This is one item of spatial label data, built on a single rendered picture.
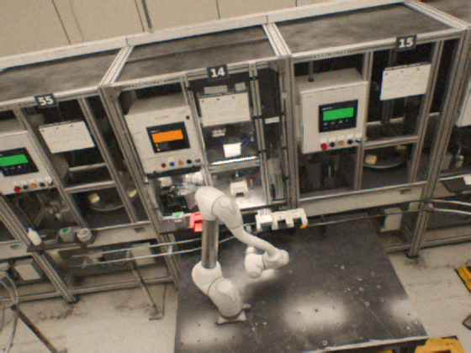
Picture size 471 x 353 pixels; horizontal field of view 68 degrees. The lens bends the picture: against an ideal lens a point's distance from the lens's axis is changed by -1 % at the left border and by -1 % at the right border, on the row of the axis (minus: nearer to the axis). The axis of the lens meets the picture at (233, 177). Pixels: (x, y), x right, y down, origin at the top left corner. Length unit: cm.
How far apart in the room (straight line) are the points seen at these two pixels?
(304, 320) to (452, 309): 144
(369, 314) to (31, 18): 574
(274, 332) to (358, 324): 51
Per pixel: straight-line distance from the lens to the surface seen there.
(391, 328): 245
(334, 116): 240
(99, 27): 604
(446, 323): 338
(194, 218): 271
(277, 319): 242
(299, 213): 274
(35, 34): 640
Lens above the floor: 277
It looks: 37 degrees down
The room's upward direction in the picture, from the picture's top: 10 degrees counter-clockwise
